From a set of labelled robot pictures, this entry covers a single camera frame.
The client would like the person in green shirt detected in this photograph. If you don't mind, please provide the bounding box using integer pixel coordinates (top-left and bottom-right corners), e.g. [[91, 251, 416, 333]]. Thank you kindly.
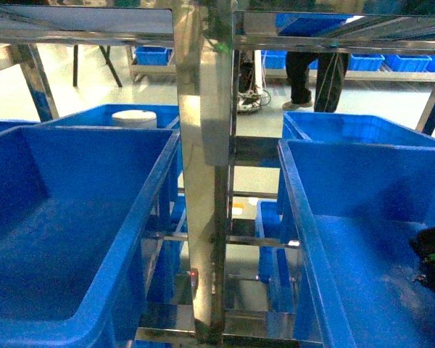
[[281, 51, 351, 113]]

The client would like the blue container on right shelf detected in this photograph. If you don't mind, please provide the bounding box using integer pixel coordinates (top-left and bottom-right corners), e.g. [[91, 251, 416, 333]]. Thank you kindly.
[[278, 139, 435, 347]]

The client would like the steel shelf upright post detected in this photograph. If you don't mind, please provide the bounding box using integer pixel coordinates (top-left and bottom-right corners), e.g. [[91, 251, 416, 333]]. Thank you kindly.
[[173, 1, 236, 347]]

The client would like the white round lid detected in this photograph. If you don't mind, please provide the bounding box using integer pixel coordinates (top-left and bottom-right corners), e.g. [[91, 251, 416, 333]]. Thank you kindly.
[[112, 109, 157, 129]]

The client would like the green mushroom push button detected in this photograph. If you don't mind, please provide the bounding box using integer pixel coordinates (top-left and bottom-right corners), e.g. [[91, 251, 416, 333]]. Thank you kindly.
[[409, 226, 435, 293]]

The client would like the blue container on left shelf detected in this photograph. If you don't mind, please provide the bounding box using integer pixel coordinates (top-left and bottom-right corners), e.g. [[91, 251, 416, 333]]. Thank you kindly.
[[0, 126, 180, 347]]

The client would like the blue container on shelf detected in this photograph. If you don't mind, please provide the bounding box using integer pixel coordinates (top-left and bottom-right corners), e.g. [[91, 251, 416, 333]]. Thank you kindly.
[[278, 139, 435, 347], [0, 126, 180, 347]]

